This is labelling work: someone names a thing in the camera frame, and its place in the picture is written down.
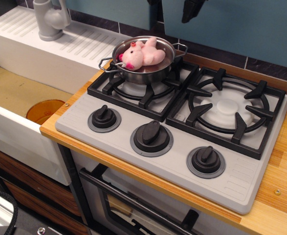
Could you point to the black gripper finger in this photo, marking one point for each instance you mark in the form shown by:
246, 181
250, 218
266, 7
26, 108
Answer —
153, 1
191, 9

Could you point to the pink stuffed pig toy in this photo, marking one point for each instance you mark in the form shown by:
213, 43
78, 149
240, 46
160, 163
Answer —
141, 54

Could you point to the stainless steel pan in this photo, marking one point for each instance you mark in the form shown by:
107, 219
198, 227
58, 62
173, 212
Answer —
146, 75

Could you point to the white left burner cap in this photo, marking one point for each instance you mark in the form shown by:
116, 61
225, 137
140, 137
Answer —
140, 90

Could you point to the white burner cap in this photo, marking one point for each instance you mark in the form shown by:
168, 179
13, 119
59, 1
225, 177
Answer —
225, 104
140, 90

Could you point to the black left burner grate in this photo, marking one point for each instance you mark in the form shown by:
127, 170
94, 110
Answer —
155, 106

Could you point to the black burner grate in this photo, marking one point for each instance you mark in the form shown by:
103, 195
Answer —
155, 106
238, 114

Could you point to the white right burner cap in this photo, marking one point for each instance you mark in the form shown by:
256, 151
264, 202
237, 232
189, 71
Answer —
225, 104

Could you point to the grey toy faucet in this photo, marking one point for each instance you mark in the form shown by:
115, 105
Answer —
51, 22

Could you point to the black right burner grate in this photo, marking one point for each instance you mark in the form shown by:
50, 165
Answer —
238, 114

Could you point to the black left stove knob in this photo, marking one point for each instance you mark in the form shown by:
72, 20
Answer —
104, 120

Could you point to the black stove knob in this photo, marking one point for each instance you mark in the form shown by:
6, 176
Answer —
206, 162
152, 139
104, 120

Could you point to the black middle stove knob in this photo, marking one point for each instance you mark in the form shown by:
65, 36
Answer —
152, 139

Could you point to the white toy sink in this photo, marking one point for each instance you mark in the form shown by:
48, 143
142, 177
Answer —
31, 71

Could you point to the grey toy stove top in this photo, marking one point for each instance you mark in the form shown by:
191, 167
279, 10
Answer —
235, 189

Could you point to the black right stove knob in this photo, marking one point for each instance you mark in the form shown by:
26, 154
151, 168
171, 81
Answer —
206, 162

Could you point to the toy oven door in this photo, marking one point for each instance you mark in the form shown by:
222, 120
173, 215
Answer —
176, 210

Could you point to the wooden drawer cabinet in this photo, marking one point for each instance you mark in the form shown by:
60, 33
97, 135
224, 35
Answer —
42, 195

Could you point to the black oven door handle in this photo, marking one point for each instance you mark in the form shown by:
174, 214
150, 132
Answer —
123, 193

